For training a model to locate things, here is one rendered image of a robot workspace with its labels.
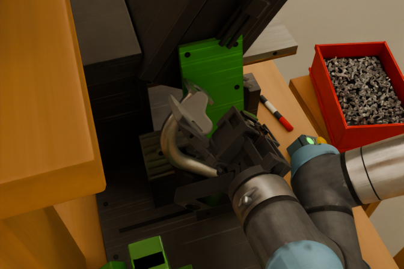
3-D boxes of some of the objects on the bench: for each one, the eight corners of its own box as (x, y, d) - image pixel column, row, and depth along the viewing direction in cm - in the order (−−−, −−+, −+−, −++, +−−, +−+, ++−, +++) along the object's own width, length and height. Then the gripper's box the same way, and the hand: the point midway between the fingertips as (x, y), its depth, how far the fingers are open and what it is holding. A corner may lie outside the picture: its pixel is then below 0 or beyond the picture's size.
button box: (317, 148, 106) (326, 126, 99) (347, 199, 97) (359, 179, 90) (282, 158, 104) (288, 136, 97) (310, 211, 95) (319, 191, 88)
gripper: (329, 188, 57) (269, 110, 72) (229, 135, 46) (183, 56, 61) (286, 229, 59) (237, 145, 75) (182, 188, 48) (149, 99, 64)
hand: (202, 117), depth 69 cm, fingers open, 14 cm apart
